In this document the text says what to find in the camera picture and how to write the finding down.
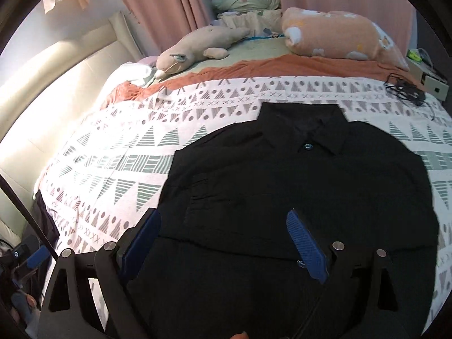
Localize black long sleeve shirt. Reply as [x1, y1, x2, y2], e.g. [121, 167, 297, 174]
[127, 103, 439, 338]

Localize patterned white orange duvet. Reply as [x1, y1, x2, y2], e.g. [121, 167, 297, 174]
[37, 54, 451, 318]

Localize cream padded headboard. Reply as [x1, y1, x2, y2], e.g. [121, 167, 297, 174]
[0, 10, 146, 240]

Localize white bed pillow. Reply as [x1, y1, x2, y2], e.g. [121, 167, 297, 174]
[112, 56, 158, 87]

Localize white box with items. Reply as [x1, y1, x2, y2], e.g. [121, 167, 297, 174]
[406, 48, 449, 102]

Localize peach fleece pillow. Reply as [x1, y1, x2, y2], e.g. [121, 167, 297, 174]
[281, 7, 409, 71]

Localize beige plush animal toy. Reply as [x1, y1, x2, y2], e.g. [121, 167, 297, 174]
[156, 25, 251, 80]

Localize pink curtain left panel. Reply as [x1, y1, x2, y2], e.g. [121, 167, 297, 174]
[123, 0, 214, 51]

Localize crumpled light green bedding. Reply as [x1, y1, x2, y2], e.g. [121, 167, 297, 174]
[211, 0, 283, 38]

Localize black cable bundle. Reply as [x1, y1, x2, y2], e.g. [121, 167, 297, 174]
[382, 73, 437, 121]

